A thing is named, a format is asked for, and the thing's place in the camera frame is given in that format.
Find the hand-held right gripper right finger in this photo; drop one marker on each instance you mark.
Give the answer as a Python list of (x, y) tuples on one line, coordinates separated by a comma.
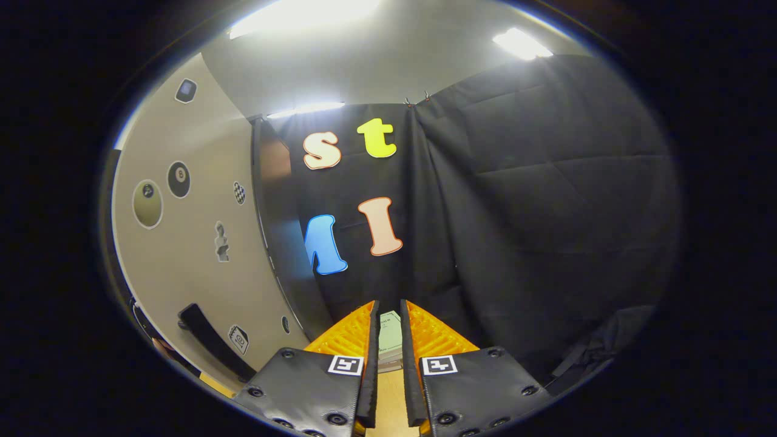
[(479, 394)]

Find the black backdrop cloth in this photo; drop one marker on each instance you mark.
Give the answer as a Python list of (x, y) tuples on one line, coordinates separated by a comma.
[(534, 212)]

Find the dark cloth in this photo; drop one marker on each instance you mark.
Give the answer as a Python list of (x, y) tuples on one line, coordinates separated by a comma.
[(607, 340)]

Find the beige cabinet door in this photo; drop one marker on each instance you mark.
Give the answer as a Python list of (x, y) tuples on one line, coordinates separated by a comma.
[(194, 279)]

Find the ceiling light panel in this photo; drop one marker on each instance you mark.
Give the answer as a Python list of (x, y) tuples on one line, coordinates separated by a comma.
[(522, 44), (303, 15), (306, 110)]

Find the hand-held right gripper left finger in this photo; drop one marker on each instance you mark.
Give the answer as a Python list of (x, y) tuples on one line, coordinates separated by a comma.
[(303, 388)]

